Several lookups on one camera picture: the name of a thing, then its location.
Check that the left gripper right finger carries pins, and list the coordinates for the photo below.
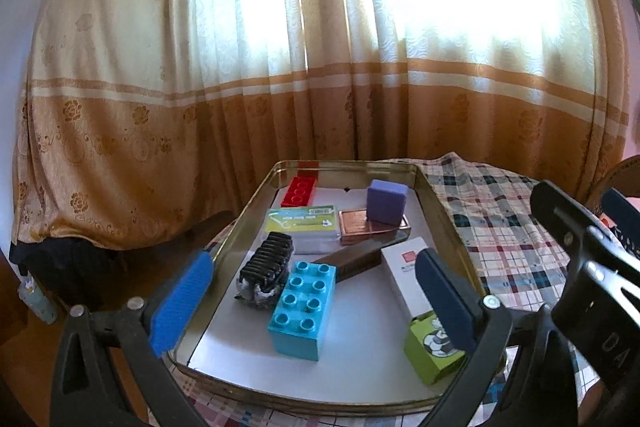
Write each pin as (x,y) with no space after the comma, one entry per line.
(452,297)

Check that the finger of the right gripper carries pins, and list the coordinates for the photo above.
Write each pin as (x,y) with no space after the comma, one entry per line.
(565,219)
(625,217)

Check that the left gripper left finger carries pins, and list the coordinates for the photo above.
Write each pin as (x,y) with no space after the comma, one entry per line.
(173,306)

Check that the green cube toy brick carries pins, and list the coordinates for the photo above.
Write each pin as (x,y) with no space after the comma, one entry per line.
(430,351)

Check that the white Oriental Club box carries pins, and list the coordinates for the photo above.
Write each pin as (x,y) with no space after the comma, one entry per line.
(399,262)

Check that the brown comb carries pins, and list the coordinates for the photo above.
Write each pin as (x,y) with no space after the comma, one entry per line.
(355,259)

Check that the blue toy brick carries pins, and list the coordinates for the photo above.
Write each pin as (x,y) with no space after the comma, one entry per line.
(299,321)

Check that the purple block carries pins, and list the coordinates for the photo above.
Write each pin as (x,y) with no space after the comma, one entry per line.
(386,202)

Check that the copper coloured box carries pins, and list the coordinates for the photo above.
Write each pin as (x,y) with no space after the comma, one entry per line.
(355,226)

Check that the green floss pick box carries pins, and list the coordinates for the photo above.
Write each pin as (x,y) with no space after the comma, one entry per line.
(302,229)

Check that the red toy brick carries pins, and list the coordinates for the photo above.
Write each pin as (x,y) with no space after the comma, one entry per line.
(300,192)

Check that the plaid tablecloth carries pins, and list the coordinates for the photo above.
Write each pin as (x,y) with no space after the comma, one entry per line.
(477,216)

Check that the dark cloth on floor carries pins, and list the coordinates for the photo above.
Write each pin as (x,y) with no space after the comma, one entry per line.
(76,272)

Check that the small plastic bottle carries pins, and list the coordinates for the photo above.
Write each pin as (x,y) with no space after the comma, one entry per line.
(32,295)

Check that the gold metal tray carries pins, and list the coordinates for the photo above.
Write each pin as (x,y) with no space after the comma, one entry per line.
(333,341)

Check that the beige orange curtain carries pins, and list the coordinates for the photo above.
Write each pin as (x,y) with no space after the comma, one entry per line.
(139,119)

